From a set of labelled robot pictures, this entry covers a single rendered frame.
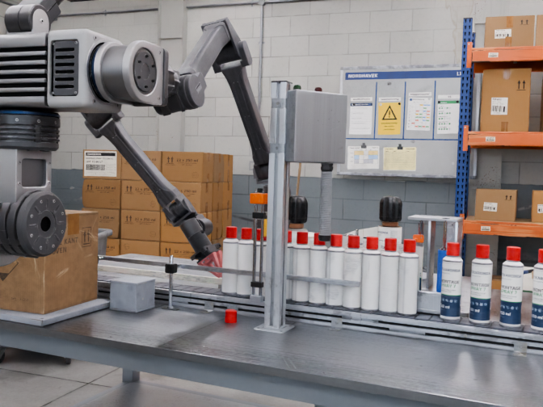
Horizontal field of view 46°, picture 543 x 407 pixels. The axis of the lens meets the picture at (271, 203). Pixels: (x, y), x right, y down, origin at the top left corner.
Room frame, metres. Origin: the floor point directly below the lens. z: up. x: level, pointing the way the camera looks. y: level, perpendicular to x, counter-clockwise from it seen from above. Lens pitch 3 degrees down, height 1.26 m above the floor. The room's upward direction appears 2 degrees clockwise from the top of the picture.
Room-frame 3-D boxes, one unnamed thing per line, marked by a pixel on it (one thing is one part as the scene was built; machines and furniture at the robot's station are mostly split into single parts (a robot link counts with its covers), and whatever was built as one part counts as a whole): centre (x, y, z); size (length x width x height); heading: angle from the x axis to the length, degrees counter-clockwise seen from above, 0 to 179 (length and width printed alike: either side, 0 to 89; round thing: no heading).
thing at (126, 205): (5.69, 0.99, 0.70); 1.20 x 0.82 x 1.39; 76
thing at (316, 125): (1.76, -0.10, 1.38); 0.17 x 0.10 x 0.19; 121
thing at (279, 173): (1.73, -0.02, 1.16); 0.04 x 0.04 x 0.67; 66
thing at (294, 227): (2.17, -0.08, 1.03); 0.09 x 0.09 x 0.30
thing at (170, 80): (1.40, 0.26, 1.45); 0.09 x 0.08 x 0.12; 70
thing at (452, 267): (1.68, -0.48, 0.98); 0.05 x 0.05 x 0.20
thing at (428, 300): (1.79, -0.46, 1.01); 0.14 x 0.13 x 0.26; 66
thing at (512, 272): (1.62, -0.62, 0.98); 0.05 x 0.05 x 0.20
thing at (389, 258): (1.75, -0.33, 0.98); 0.05 x 0.05 x 0.20
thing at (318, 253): (1.84, -0.14, 0.98); 0.05 x 0.05 x 0.20
